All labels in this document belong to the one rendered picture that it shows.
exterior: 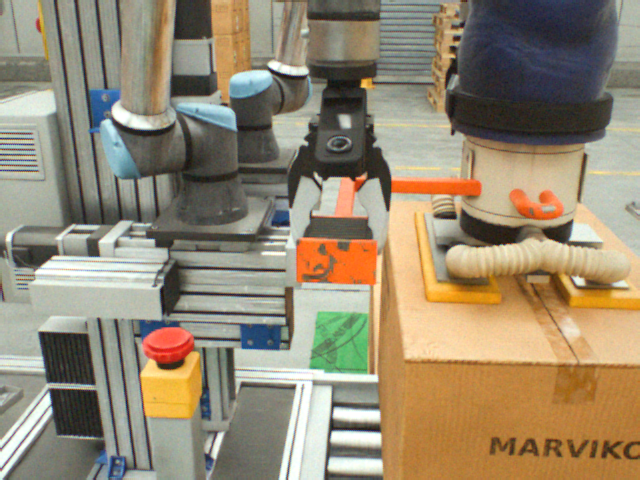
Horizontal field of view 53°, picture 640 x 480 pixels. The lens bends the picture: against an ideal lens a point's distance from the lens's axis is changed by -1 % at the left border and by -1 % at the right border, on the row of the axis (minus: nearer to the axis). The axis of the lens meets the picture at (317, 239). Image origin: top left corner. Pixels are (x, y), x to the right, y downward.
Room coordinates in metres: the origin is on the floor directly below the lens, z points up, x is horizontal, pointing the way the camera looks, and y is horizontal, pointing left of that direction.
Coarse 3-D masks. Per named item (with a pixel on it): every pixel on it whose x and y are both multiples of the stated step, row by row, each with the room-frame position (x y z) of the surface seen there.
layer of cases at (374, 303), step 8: (376, 272) 2.08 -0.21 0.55; (376, 280) 2.02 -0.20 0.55; (376, 288) 1.96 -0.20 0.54; (376, 296) 1.90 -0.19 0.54; (376, 304) 1.84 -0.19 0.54; (376, 312) 1.78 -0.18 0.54; (376, 320) 1.73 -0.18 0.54; (376, 328) 1.68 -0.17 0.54; (376, 336) 1.64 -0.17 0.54; (376, 344) 1.59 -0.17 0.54; (376, 352) 1.55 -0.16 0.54; (376, 360) 1.51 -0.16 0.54; (376, 368) 1.47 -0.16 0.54
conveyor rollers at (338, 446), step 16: (336, 416) 1.27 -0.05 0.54; (352, 416) 1.26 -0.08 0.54; (368, 416) 1.26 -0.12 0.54; (336, 432) 1.20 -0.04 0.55; (352, 432) 1.20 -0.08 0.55; (368, 432) 1.20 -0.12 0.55; (336, 448) 1.17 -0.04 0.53; (352, 448) 1.17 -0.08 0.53; (368, 448) 1.16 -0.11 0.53; (336, 464) 1.09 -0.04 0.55; (352, 464) 1.09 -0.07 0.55; (368, 464) 1.09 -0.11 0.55
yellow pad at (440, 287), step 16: (416, 224) 1.07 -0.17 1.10; (432, 240) 0.96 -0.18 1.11; (432, 256) 0.90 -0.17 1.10; (432, 272) 0.85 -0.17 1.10; (432, 288) 0.80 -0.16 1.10; (448, 288) 0.80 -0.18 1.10; (464, 288) 0.80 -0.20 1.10; (480, 288) 0.80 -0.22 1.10; (496, 288) 0.80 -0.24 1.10; (480, 304) 0.79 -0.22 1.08; (496, 304) 0.78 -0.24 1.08
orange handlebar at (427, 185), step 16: (352, 192) 0.85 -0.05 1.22; (400, 192) 0.91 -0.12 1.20; (416, 192) 0.91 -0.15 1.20; (432, 192) 0.91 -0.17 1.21; (448, 192) 0.90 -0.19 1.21; (464, 192) 0.90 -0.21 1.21; (480, 192) 0.90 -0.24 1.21; (512, 192) 0.86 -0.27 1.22; (544, 192) 0.86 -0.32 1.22; (336, 208) 0.78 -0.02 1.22; (352, 208) 0.79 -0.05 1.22; (528, 208) 0.80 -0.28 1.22; (544, 208) 0.79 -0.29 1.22; (560, 208) 0.80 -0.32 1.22
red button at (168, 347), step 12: (156, 336) 0.77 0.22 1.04; (168, 336) 0.77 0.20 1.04; (180, 336) 0.77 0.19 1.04; (192, 336) 0.79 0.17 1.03; (144, 348) 0.75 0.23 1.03; (156, 348) 0.74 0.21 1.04; (168, 348) 0.74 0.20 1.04; (180, 348) 0.75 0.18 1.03; (192, 348) 0.76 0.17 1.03; (156, 360) 0.74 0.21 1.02; (168, 360) 0.74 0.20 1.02; (180, 360) 0.76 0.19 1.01
